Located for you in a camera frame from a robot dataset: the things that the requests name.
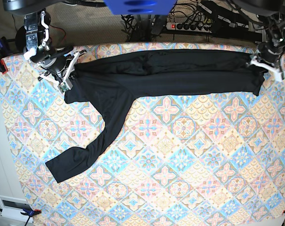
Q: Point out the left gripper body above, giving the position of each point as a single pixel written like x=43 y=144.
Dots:
x=268 y=52

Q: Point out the patterned tablecloth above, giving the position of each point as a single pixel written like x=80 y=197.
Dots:
x=211 y=160

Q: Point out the black long-sleeve t-shirt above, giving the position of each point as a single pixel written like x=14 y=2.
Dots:
x=112 y=84

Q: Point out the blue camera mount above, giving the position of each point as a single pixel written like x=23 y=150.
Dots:
x=140 y=7

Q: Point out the white wall vent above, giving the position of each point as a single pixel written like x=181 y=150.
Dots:
x=15 y=203

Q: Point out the black round stool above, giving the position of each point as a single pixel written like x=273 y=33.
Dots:
x=20 y=39

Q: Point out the blue clamp bottom left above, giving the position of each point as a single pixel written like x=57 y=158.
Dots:
x=29 y=212

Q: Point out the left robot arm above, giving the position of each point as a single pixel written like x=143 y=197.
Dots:
x=270 y=16

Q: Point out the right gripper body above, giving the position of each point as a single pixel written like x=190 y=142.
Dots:
x=53 y=62

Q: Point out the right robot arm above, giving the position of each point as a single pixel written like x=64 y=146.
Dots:
x=38 y=45

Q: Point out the white power strip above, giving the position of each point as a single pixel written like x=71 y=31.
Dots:
x=200 y=27

